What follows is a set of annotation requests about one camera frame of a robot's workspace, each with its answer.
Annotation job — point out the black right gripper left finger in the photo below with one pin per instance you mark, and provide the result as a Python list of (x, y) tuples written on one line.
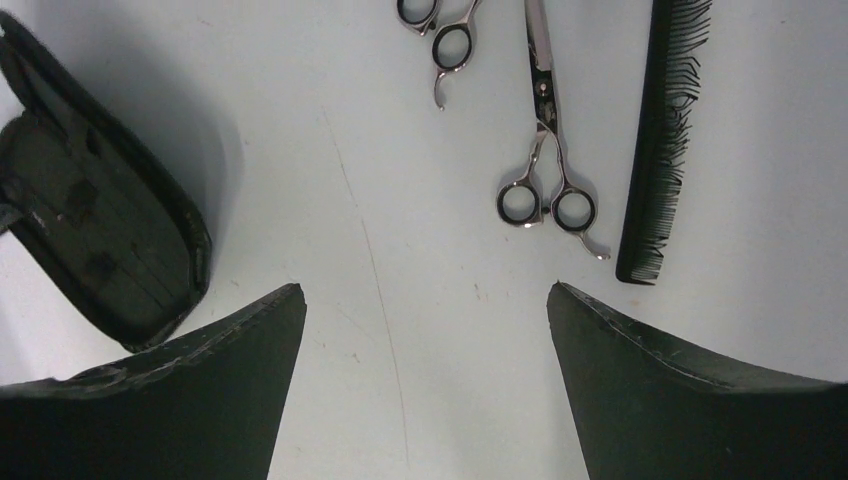
[(205, 405)]

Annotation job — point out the black comb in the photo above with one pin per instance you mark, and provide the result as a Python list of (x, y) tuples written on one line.
[(671, 87)]

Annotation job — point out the black zip tool case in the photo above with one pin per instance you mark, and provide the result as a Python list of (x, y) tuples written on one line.
[(93, 205)]

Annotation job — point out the silver thinning scissors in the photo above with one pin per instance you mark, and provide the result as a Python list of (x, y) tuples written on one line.
[(453, 39)]

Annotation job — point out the silver cutting scissors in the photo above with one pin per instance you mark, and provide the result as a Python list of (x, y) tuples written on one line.
[(545, 106)]

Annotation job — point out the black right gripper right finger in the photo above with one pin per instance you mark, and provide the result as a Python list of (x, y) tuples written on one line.
[(649, 405)]

